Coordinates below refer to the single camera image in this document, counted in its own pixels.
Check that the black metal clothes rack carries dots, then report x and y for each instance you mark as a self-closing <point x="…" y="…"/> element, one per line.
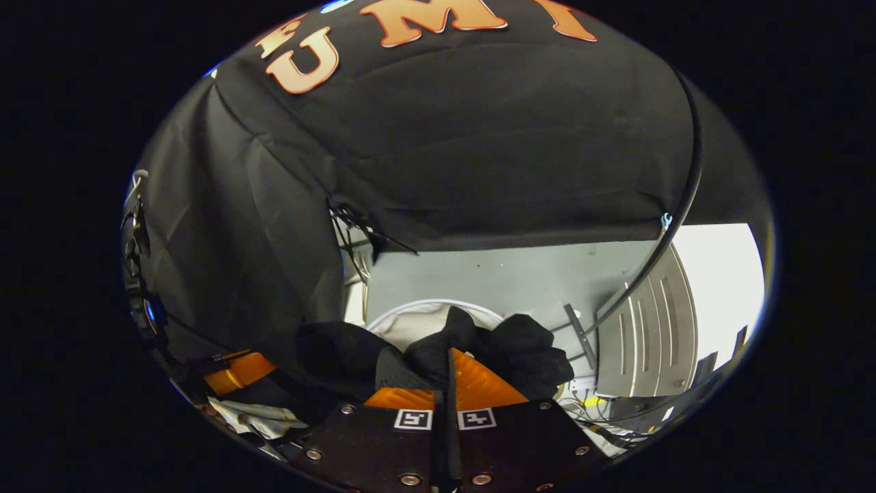
<point x="694" y="185"/>

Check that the black knit sweater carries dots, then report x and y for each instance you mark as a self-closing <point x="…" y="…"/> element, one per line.
<point x="520" y="349"/>

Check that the black backdrop cloth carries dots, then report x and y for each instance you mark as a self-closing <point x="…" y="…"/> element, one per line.
<point x="479" y="137"/>

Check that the white laundry hamper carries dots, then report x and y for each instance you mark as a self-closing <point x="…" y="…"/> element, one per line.
<point x="417" y="318"/>

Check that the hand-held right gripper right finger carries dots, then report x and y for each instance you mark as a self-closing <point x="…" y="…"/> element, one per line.
<point x="520" y="448"/>

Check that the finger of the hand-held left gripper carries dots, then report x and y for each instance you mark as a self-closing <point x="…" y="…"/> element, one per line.
<point x="239" y="373"/>

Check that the light blue clip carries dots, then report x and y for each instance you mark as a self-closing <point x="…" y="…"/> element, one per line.
<point x="666" y="220"/>

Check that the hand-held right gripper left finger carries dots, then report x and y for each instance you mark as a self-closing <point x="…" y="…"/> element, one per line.
<point x="369" y="448"/>

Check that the white crumpled cloth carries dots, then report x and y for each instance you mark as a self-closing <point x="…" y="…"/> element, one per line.
<point x="260" y="416"/>

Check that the grey ribbed metal panel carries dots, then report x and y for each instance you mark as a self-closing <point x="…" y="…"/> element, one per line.
<point x="650" y="329"/>

